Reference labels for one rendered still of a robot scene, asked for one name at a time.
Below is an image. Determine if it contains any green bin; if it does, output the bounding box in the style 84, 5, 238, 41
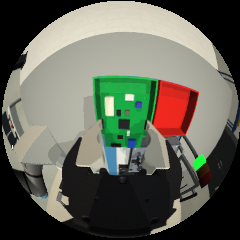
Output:
93, 76, 158, 123

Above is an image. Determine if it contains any green circuit board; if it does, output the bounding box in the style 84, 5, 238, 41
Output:
100, 93, 150, 148

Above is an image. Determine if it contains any red bin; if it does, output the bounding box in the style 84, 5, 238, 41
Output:
152, 80, 199, 137

